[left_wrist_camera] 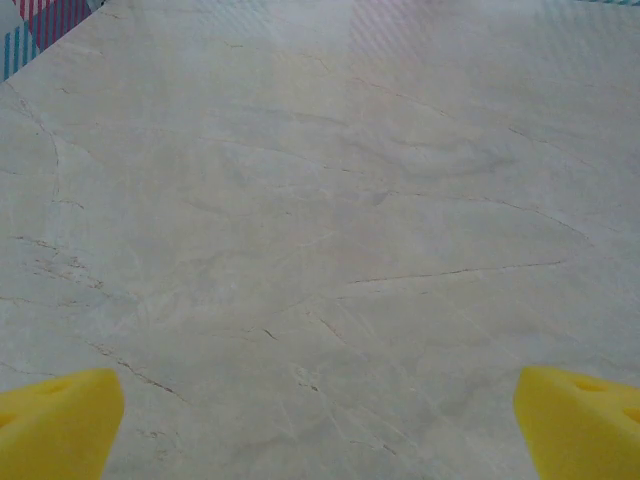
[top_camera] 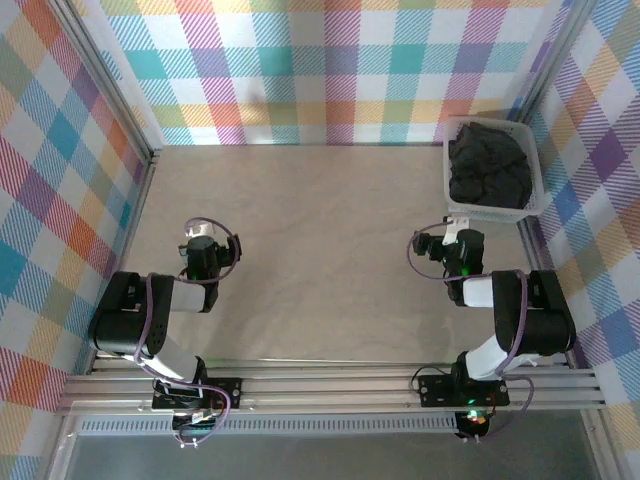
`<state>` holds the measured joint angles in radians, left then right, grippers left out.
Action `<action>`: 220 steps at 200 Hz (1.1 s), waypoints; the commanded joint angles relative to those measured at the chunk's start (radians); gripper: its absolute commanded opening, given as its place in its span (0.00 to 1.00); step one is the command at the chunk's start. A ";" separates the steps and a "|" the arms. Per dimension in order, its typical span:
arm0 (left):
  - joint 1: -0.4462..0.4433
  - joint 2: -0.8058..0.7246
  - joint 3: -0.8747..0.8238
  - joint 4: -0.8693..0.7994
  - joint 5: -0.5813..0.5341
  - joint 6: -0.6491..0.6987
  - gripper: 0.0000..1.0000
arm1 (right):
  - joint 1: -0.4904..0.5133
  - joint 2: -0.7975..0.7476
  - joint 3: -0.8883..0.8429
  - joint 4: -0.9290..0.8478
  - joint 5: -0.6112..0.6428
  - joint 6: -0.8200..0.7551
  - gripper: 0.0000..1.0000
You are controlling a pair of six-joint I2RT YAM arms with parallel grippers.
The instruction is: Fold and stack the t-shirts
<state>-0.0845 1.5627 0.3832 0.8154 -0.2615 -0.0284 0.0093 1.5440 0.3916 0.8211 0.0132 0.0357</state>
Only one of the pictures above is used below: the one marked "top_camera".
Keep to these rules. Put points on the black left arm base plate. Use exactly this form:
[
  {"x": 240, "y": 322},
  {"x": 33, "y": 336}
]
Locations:
[{"x": 235, "y": 386}]

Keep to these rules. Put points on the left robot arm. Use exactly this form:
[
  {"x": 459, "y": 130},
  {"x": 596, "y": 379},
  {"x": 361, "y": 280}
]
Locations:
[{"x": 125, "y": 320}]

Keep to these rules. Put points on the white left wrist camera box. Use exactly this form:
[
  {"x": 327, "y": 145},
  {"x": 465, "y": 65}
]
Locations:
[{"x": 202, "y": 230}]

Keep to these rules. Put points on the black t-shirt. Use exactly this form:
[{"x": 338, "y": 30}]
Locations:
[{"x": 487, "y": 170}]

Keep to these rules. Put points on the aluminium side rail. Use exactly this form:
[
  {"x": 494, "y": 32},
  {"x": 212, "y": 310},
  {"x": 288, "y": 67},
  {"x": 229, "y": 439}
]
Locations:
[
  {"x": 531, "y": 242},
  {"x": 148, "y": 172}
]

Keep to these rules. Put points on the aluminium rail frame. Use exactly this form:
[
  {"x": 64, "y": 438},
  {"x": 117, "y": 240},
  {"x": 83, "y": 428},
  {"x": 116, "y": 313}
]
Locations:
[{"x": 325, "y": 390}]

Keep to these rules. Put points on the aluminium corner post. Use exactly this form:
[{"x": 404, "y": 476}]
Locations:
[
  {"x": 557, "y": 50},
  {"x": 107, "y": 75}
]

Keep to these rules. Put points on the white plastic basket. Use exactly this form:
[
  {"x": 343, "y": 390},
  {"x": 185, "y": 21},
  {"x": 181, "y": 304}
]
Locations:
[{"x": 533, "y": 150}]

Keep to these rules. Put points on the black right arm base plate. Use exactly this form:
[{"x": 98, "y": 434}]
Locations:
[{"x": 435, "y": 390}]

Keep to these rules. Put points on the small LED circuit board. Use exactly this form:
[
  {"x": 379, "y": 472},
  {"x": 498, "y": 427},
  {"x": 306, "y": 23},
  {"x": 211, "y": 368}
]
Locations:
[
  {"x": 472, "y": 417},
  {"x": 197, "y": 417}
]

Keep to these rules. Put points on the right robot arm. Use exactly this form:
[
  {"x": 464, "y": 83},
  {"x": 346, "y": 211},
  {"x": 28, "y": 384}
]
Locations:
[{"x": 540, "y": 320}]

